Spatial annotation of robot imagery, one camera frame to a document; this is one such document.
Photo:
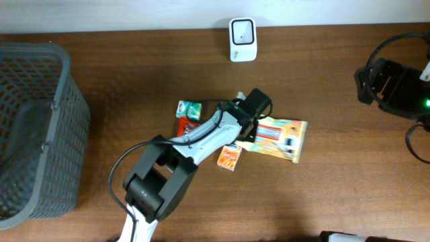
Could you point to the grey plastic basket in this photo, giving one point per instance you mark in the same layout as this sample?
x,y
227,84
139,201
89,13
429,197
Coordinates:
x,y
45,123

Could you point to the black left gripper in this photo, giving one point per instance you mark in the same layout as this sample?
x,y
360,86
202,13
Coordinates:
x,y
248,133

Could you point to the Kleenex tissue pack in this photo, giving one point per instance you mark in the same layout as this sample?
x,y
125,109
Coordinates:
x,y
189,110

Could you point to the beige wet wipes pack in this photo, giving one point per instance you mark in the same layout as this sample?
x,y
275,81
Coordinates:
x,y
279,138

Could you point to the white barcode scanner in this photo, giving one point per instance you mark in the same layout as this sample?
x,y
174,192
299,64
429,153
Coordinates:
x,y
243,39

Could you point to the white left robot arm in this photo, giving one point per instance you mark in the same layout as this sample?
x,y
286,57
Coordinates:
x,y
160,178

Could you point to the red candy bag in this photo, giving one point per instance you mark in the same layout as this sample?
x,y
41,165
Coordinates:
x,y
186,126

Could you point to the orange juice carton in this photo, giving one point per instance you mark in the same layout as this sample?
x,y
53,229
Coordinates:
x,y
229,156

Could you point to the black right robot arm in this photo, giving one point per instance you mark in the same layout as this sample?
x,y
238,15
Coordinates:
x,y
397,88

